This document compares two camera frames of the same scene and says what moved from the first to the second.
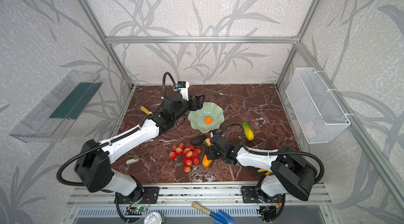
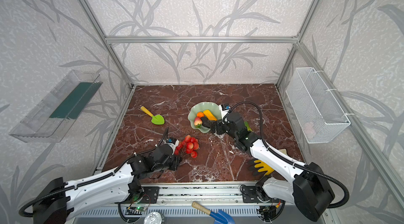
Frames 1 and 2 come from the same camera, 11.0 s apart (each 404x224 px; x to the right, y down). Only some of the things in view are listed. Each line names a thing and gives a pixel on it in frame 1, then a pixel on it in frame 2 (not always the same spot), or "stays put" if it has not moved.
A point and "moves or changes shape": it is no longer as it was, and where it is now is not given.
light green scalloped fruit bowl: (208, 118) stays put
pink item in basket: (309, 130) stays put
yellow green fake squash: (248, 131) stays put
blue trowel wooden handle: (219, 216) stays put
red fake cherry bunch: (189, 156) moves or changes shape
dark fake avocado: (198, 140) to (205, 122)
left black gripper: (192, 103) to (173, 160)
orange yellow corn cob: (205, 162) to (210, 115)
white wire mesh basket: (321, 119) stays put
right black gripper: (210, 152) to (216, 126)
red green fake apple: (206, 142) to (198, 122)
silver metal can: (154, 217) stays put
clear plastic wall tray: (52, 121) stays put
